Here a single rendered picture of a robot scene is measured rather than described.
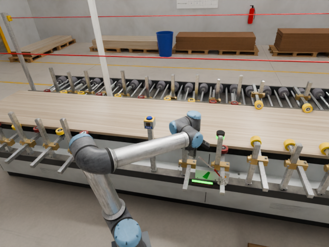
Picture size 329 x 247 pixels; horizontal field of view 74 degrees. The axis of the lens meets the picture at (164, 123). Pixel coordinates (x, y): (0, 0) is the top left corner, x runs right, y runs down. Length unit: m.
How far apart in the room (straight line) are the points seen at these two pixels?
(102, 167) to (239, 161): 1.30
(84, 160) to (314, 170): 1.76
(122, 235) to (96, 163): 0.55
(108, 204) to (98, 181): 0.20
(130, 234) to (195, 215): 1.20
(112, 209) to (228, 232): 1.35
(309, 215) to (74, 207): 2.38
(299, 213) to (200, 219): 0.92
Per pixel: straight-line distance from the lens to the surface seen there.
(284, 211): 2.50
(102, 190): 1.26
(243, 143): 1.91
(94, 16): 2.55
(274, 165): 2.04
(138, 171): 1.91
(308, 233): 2.67
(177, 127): 1.29
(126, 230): 1.40
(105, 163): 0.97
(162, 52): 7.19
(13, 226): 2.92
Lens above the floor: 2.05
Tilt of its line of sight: 33 degrees down
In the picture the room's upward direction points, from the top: 3 degrees counter-clockwise
